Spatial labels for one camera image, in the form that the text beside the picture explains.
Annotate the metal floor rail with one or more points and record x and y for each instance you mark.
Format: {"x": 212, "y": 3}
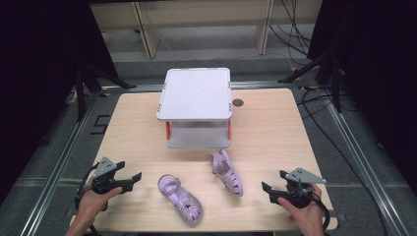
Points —
{"x": 252, "y": 85}
{"x": 364, "y": 164}
{"x": 55, "y": 172}

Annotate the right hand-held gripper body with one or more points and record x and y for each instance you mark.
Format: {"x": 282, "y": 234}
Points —
{"x": 298, "y": 193}

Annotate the black tripod stand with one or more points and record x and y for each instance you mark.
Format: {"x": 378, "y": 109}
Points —
{"x": 81, "y": 95}
{"x": 336, "y": 88}

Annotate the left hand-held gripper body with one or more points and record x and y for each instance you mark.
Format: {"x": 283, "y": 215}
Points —
{"x": 106, "y": 182}

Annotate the person's left hand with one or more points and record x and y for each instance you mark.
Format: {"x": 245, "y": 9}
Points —
{"x": 90, "y": 206}

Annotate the dark round table grommet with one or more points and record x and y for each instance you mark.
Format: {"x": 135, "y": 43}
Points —
{"x": 238, "y": 102}

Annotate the white shoe rack orange legs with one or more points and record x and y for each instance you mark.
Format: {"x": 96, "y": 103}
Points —
{"x": 196, "y": 95}

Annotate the person's right hand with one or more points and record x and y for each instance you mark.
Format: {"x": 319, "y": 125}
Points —
{"x": 308, "y": 218}

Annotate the light wooden shelf unit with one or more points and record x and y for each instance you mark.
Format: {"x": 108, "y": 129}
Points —
{"x": 148, "y": 36}

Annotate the purple jelly sandal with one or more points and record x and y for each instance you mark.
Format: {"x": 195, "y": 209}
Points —
{"x": 185, "y": 206}
{"x": 234, "y": 184}

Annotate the black curtain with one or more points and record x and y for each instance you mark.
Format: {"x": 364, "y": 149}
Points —
{"x": 383, "y": 82}
{"x": 39, "y": 82}

